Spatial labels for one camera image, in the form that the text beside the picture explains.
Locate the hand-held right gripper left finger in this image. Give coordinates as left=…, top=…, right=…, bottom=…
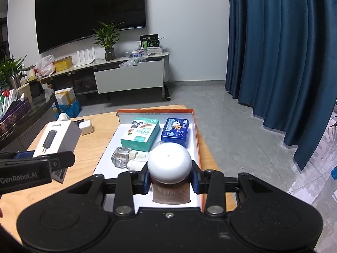
left=67, top=162, right=153, bottom=216

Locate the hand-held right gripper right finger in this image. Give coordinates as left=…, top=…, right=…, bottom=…
left=190, top=161, right=285, bottom=216

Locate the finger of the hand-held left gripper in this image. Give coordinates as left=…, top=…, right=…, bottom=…
left=0, top=151, right=35, bottom=160
left=33, top=151, right=76, bottom=170

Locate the white charger packaging box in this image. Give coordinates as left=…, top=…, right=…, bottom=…
left=32, top=121, right=83, bottom=184

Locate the clear glass repellent bottle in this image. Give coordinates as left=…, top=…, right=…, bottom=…
left=111, top=147, right=148, bottom=171

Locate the white power adapter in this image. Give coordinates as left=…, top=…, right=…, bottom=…
left=80, top=120, right=94, bottom=136

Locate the teal green bandage box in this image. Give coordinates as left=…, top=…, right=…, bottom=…
left=120, top=117, right=160, bottom=152

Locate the orange cardboard box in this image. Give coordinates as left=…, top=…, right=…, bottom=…
left=93, top=108, right=205, bottom=211

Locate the blue packet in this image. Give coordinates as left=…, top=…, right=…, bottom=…
left=160, top=117, right=190, bottom=148

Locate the dark side table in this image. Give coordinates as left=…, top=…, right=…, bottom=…
left=0, top=90, right=57, bottom=151

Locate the purple patterned box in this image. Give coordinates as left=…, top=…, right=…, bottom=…
left=0, top=99, right=32, bottom=135

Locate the blue plastic bag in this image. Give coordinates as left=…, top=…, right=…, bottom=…
left=53, top=100, right=82, bottom=118

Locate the cardboard box on floor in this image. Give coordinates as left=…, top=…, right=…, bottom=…
left=54, top=87, right=77, bottom=106

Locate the potted plant in steel cup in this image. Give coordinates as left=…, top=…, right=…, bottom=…
left=0, top=55, right=27, bottom=90

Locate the white plastic bag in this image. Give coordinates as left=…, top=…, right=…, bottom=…
left=35, top=55, right=56, bottom=76

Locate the yellow box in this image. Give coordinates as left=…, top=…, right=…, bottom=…
left=54, top=56, right=74, bottom=72

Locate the white router with antennas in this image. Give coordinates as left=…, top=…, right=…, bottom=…
left=74, top=49, right=99, bottom=68

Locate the white television cabinet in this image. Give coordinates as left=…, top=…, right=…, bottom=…
left=39, top=51, right=170, bottom=101

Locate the grey plastic bag bundle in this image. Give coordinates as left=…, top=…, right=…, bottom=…
left=120, top=58, right=147, bottom=68

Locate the potted plant in glass vase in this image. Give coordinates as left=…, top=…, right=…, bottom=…
left=92, top=21, right=125, bottom=61

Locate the clear plastic organizer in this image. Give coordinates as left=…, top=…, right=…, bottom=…
left=126, top=47, right=165, bottom=58

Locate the green and black box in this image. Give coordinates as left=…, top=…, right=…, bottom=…
left=139, top=34, right=160, bottom=49

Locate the blue curtain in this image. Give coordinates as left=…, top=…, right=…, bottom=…
left=225, top=0, right=337, bottom=171

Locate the black wall television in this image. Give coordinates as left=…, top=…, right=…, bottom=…
left=35, top=0, right=147, bottom=55

